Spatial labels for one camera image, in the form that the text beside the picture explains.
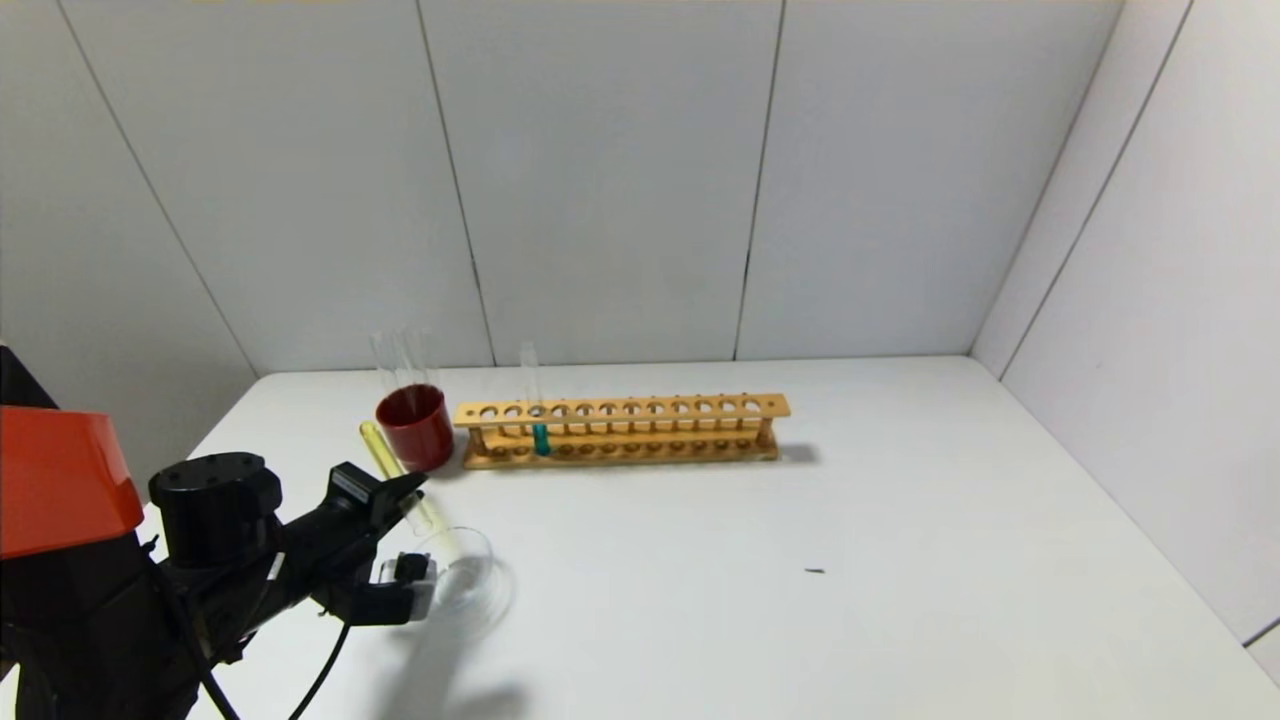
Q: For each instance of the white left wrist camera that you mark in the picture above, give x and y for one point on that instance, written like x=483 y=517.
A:
x=410 y=575

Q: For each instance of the wooden test tube rack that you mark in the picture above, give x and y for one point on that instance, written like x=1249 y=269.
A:
x=620 y=405

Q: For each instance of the test tube with blue pigment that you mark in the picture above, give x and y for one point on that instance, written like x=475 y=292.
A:
x=541 y=440

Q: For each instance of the dark red plastic cup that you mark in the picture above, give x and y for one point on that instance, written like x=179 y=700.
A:
x=420 y=440

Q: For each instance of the orange and black left arm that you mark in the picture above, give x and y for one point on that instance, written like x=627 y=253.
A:
x=60 y=480

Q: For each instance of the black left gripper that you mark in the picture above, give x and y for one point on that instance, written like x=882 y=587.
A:
x=354 y=486

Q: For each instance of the clear glass dish with spout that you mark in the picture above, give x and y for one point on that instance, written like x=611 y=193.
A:
x=475 y=590

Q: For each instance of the test tube with yellow pigment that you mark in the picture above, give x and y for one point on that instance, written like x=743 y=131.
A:
x=380 y=450

